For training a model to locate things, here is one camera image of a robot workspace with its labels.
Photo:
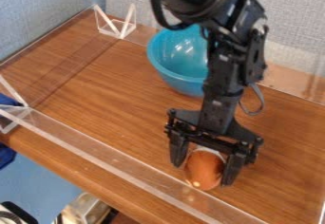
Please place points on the clear acrylic barrier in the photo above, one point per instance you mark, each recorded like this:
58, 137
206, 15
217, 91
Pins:
300, 83
139, 174

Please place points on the clear acrylic front barrier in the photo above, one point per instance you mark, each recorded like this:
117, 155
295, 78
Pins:
139, 174

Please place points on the clear acrylic corner bracket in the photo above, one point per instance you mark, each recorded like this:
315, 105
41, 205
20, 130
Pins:
114, 27
15, 110

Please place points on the brown and white toy mushroom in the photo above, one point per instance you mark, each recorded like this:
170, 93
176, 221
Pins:
204, 168

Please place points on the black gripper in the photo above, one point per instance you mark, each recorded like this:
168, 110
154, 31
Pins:
213, 128

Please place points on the clear acrylic left corner bracket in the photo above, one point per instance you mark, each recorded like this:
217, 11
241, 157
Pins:
15, 110

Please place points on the metallic object under table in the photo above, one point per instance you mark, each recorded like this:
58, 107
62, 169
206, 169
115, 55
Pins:
85, 210

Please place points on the black white object bottom left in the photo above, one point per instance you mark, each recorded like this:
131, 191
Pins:
14, 215

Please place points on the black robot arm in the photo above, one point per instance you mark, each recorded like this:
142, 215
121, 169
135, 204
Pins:
233, 25

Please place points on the blue bowl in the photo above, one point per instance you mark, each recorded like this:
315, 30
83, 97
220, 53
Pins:
178, 55

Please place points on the clear acrylic back barrier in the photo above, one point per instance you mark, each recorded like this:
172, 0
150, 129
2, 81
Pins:
300, 83

